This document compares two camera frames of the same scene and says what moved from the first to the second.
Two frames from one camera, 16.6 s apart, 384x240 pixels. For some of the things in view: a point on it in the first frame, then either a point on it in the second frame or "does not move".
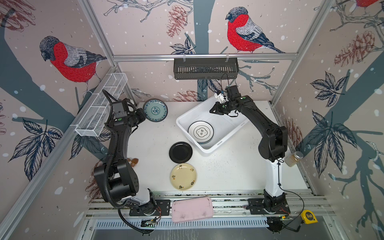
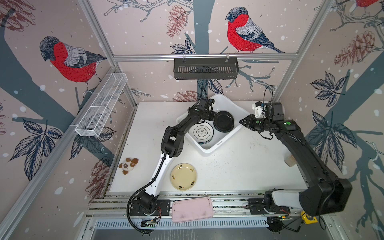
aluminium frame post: x=106 y=44 does not move
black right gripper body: x=224 y=108 → x=258 y=124
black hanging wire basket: x=206 y=69 does not move
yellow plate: x=183 y=176 does not move
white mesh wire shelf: x=96 y=112 does not move
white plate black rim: x=202 y=131 does not move
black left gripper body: x=138 y=116 → x=209 y=116
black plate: x=180 y=152 → x=224 y=121
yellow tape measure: x=308 y=217 does not move
